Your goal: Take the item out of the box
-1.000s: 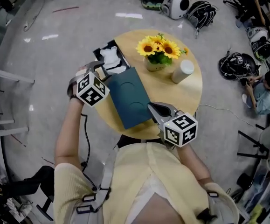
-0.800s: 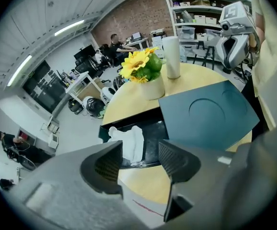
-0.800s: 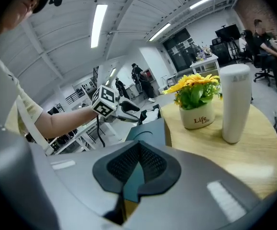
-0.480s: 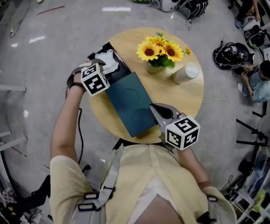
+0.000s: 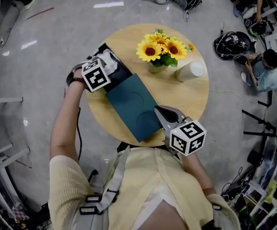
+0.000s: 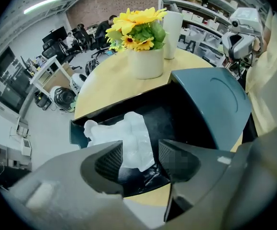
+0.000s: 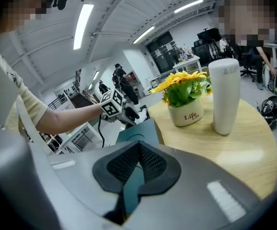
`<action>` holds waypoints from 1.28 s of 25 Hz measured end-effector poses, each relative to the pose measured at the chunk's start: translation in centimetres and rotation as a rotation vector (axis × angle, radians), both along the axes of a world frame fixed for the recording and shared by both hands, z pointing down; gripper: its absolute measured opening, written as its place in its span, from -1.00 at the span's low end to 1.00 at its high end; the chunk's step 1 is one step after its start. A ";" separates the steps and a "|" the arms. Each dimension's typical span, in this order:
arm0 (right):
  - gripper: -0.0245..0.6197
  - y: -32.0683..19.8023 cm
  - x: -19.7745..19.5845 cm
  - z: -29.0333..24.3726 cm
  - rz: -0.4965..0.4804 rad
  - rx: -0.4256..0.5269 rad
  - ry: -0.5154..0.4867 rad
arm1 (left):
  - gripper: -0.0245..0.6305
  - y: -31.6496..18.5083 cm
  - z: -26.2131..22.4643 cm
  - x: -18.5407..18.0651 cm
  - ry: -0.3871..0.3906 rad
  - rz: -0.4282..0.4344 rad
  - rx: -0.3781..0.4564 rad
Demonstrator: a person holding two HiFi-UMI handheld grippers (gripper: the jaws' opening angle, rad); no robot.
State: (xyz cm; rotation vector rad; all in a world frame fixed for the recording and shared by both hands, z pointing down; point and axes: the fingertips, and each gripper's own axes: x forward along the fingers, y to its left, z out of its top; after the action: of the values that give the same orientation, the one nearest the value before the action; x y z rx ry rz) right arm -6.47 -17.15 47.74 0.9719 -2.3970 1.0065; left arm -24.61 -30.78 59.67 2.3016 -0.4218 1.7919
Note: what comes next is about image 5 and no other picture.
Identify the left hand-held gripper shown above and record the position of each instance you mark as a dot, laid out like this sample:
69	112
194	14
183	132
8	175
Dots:
95	77

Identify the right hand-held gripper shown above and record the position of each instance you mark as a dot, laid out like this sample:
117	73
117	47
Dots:
188	138

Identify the white item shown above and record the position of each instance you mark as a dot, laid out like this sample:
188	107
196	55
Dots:
110	61

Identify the black box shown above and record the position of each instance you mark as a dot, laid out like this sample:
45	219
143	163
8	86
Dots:
121	72

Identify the teal box lid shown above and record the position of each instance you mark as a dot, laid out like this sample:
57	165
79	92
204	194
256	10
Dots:
131	102

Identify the person's left forearm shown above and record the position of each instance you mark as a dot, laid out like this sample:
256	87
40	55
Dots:
65	123

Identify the person's right forearm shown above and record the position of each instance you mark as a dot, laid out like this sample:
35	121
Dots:
196	174

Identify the black wrist band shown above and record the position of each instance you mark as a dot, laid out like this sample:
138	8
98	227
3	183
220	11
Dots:
77	79

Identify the white flower vase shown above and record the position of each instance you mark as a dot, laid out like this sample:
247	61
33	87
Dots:
156	68

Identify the white cylindrical cup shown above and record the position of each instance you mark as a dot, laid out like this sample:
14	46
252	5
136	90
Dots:
191	70

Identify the yellow sunflower bouquet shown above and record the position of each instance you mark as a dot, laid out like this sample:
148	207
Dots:
159	48

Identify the person's yellow cardigan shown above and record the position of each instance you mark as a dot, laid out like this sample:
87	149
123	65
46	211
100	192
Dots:
140	190

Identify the black metal stand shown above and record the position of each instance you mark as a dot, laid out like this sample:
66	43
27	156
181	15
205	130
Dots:
260	123

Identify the black helmet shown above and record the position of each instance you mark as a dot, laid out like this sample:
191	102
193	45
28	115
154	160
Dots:
258	27

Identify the white shelf unit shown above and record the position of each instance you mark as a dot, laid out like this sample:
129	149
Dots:
272	190

